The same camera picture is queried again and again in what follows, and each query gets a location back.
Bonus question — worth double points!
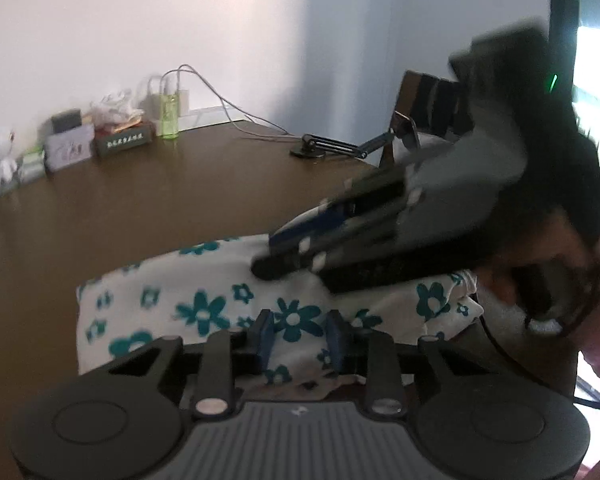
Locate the white teal floral garment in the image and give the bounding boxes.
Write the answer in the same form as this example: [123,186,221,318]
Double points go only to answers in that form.
[75,232,486,391]

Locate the black cable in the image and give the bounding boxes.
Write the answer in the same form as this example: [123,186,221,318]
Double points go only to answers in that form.
[477,310,600,411]

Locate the lilac card box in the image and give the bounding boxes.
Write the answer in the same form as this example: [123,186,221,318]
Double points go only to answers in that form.
[45,125,96,173]

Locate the person's right hand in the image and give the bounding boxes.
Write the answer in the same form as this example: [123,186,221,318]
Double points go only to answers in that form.
[477,207,600,311]

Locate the white cable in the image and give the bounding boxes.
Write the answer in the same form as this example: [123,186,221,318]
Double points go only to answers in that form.
[162,64,301,138]

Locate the dark window frame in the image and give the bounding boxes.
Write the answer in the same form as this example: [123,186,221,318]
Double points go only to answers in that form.
[550,0,581,106]

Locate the crumpled white plastic bag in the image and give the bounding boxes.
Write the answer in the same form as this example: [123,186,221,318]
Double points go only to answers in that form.
[90,89,146,128]

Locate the green bottle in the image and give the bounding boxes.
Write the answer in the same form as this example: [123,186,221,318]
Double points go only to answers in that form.
[161,92,180,140]

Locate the dark green tissue box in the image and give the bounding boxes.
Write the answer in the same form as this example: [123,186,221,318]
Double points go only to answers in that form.
[94,121,156,157]

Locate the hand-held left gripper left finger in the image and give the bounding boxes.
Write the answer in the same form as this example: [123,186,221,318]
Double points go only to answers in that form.
[92,310,276,419]

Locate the small black box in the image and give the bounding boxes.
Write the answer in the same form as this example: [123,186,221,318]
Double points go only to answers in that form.
[51,109,84,133]

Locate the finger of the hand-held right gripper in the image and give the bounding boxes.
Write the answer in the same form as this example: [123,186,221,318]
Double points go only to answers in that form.
[267,164,412,248]
[251,211,401,282]

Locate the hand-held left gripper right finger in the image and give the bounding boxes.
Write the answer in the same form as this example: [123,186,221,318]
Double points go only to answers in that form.
[325,310,513,418]

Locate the white charger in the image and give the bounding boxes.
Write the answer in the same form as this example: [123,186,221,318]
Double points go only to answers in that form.
[145,76,191,117]

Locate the green white small box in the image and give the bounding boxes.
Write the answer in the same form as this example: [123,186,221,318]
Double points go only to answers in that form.
[17,147,48,183]

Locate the small white figurine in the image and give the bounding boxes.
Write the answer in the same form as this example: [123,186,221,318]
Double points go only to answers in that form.
[0,157,21,196]

